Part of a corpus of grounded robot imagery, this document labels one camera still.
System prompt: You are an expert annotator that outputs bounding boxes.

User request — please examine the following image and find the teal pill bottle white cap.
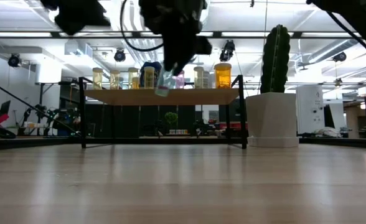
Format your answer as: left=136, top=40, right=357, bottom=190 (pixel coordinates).
left=154, top=66, right=176, bottom=98

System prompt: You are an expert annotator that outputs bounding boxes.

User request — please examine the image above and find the black ceiling spotlight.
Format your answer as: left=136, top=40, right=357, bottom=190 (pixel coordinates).
left=7, top=53, right=22, bottom=68
left=218, top=39, right=236, bottom=63
left=113, top=49, right=127, bottom=63
left=332, top=51, right=347, bottom=63

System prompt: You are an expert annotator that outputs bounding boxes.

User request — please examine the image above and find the small green potted plant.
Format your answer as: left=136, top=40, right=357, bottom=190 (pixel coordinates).
left=164, top=111, right=179, bottom=135

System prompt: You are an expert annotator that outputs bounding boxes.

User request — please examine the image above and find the tall white cabinet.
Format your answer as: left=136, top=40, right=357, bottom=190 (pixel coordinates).
left=296, top=84, right=324, bottom=135

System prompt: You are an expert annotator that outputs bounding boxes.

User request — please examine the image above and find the tall green cactus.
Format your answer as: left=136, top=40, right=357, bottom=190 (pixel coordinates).
left=260, top=24, right=291, bottom=94

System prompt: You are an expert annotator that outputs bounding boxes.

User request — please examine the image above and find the amber pill bottle white cap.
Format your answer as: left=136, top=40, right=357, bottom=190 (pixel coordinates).
left=109, top=68, right=121, bottom=90

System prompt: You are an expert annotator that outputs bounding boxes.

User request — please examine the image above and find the black horizontal frame bar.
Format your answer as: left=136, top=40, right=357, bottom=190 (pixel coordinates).
left=0, top=30, right=366, bottom=40

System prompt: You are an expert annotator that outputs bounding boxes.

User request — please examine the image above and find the large white cap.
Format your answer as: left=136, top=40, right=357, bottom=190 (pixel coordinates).
left=213, top=62, right=233, bottom=90

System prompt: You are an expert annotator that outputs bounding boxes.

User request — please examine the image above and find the wooden shelf with black legs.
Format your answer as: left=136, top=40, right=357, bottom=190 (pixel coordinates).
left=78, top=74, right=248, bottom=149

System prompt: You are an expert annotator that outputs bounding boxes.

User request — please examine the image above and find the black background robot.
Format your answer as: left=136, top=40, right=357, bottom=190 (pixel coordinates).
left=17, top=104, right=81, bottom=136

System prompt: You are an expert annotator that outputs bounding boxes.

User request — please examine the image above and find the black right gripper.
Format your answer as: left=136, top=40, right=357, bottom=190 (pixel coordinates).
left=138, top=0, right=214, bottom=77

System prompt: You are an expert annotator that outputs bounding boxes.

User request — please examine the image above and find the white planter pot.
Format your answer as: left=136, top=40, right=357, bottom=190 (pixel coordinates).
left=245, top=92, right=299, bottom=149

